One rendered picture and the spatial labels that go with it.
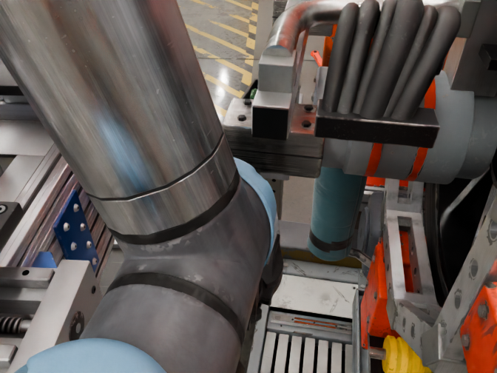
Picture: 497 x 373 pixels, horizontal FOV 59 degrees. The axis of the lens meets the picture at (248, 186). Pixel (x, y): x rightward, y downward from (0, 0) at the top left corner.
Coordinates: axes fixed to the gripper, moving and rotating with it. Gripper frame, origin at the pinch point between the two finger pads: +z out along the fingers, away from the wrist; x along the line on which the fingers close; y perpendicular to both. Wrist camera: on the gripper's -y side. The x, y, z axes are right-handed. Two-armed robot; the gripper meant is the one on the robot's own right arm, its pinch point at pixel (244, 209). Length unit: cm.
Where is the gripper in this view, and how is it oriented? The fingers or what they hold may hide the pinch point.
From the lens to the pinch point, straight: 47.1
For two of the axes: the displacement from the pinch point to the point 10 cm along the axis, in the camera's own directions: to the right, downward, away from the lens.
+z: 1.8, -6.3, 7.5
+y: 0.0, -7.7, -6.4
